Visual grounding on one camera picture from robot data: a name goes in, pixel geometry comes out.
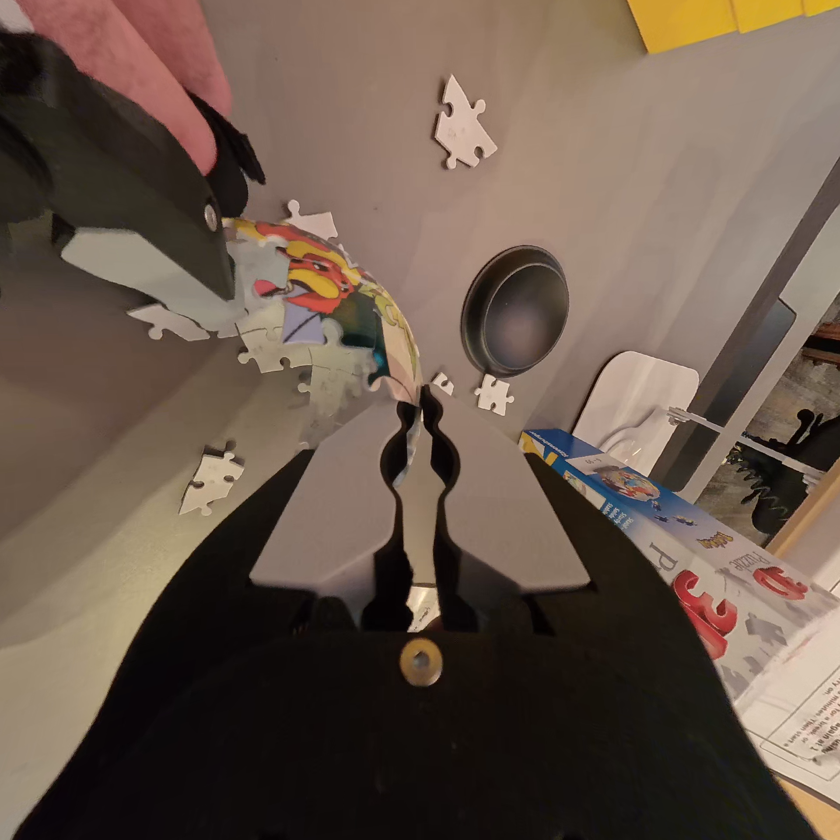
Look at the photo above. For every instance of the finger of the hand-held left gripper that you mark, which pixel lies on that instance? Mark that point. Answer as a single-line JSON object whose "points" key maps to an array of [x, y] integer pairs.
{"points": [[124, 266]]}

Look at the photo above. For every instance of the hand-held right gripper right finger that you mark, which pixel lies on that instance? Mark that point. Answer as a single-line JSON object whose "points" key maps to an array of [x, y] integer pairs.
{"points": [[508, 518]]}

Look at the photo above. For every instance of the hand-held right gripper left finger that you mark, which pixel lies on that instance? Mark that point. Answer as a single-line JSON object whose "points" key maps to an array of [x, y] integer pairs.
{"points": [[321, 512]]}

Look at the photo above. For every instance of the white jigsaw puzzle piece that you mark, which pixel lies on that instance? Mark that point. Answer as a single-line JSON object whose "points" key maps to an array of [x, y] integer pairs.
{"points": [[169, 321], [463, 124], [493, 395], [210, 482], [443, 384]]}

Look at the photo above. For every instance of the assembled white puzzle section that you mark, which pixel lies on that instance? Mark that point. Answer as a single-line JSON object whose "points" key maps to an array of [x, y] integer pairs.
{"points": [[328, 308]]}

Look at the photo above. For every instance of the blue puzzle box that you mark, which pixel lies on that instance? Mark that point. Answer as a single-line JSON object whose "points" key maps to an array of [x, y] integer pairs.
{"points": [[695, 564]]}

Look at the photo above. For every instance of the person's left hand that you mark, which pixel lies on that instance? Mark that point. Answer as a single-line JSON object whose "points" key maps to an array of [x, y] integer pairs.
{"points": [[131, 59]]}

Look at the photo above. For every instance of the white plastic tray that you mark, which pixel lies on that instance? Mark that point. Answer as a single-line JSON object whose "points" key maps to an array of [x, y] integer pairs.
{"points": [[640, 394]]}

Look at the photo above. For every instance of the black round bowl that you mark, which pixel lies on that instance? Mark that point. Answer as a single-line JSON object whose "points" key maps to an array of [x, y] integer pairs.
{"points": [[515, 312]]}

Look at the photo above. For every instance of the thin white rod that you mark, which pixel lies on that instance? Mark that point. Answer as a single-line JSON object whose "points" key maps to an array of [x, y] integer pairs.
{"points": [[735, 436]]}

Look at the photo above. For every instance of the dinosaur silhouette picture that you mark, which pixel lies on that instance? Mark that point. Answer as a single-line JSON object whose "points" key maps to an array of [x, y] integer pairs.
{"points": [[781, 485]]}

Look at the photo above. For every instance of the dark grey flat panel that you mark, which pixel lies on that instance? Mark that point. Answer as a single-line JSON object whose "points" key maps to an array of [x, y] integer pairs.
{"points": [[754, 315]]}

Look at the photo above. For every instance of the printed paper sheet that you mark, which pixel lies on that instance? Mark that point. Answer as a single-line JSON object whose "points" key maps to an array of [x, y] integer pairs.
{"points": [[804, 709]]}

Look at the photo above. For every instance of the yellow paper sheet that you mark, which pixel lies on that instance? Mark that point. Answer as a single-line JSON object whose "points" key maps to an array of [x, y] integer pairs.
{"points": [[823, 6], [768, 13], [682, 23]]}

